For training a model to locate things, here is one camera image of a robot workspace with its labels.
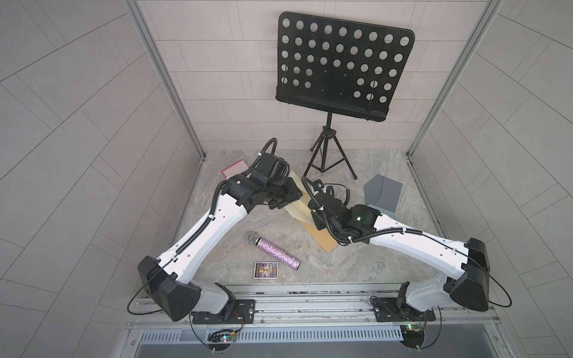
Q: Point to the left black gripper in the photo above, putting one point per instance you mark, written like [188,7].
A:
[290,192]

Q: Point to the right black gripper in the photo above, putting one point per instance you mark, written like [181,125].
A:
[315,214]

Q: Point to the cream envelope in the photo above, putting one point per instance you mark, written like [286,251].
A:
[299,210]

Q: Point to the pink red-bordered letter paper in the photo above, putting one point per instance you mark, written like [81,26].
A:
[235,169]

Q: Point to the dark grey envelope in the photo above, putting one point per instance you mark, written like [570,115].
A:
[382,192]

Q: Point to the blue-grey envelope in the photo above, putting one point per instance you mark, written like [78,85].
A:
[389,213]

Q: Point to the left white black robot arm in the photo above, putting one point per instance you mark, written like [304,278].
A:
[168,279]

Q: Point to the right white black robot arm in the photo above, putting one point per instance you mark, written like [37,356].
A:
[463,268]

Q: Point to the tan brown envelope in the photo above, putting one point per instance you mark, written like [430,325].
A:
[323,238]

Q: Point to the purple glitter microphone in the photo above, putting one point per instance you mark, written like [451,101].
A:
[274,251]

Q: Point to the small colourful card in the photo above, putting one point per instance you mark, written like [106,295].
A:
[266,270]

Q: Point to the black perforated music stand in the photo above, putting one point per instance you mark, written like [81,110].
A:
[339,67]

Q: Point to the right small circuit board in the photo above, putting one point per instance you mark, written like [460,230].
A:
[413,335]

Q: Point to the small circuit board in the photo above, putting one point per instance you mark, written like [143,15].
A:
[413,335]
[223,336]

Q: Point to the left small circuit board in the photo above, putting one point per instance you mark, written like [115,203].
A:
[223,336]

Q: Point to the aluminium mounting rail frame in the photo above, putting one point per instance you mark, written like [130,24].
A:
[309,313]

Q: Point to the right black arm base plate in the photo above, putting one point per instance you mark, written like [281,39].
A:
[388,310]

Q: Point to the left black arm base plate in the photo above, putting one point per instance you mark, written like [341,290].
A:
[242,311]

